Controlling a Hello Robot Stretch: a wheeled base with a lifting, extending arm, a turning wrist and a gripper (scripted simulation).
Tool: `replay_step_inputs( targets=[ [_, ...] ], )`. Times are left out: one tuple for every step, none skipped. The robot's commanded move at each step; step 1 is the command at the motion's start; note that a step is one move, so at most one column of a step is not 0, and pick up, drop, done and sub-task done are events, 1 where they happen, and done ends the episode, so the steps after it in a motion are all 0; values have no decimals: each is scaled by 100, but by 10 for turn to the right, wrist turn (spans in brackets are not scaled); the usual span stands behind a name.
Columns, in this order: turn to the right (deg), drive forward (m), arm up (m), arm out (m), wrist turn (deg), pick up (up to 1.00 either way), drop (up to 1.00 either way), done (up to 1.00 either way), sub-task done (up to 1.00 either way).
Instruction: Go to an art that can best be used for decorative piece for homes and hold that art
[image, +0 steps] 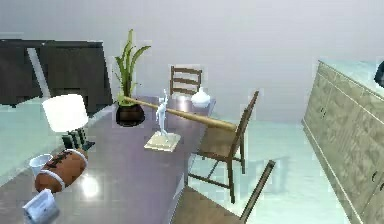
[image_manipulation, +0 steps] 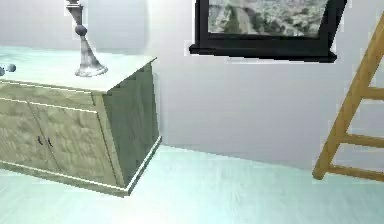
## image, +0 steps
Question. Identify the brown american football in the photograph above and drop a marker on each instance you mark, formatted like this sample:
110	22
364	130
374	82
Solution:
61	170

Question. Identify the table lamp with white shade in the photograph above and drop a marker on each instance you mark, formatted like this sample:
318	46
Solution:
65	112

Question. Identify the dark purple dining table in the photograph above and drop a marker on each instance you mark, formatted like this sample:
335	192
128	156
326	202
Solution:
133	173

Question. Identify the white figurine statue on base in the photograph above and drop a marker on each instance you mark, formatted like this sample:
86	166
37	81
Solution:
162	115

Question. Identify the dark brown cabinet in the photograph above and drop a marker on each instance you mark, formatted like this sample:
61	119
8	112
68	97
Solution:
66	70

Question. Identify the pale blue box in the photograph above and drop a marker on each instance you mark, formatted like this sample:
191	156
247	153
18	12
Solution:
40	208

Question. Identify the white cup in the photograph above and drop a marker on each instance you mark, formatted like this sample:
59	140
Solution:
39	163

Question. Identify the brown wooden chair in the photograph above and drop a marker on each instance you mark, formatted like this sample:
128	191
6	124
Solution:
213	206
185	81
226	140

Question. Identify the beige wooden sideboard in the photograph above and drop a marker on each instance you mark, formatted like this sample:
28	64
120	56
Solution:
346	133

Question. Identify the green plant in dark pot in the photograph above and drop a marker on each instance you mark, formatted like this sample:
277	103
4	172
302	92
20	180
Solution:
127	78

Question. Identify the white round vase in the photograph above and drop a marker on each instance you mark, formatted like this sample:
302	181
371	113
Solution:
200	98

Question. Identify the dark round object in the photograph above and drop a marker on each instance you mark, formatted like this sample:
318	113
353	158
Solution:
380	75

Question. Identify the wooden baseball bat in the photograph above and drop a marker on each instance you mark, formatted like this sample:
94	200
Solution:
196	117

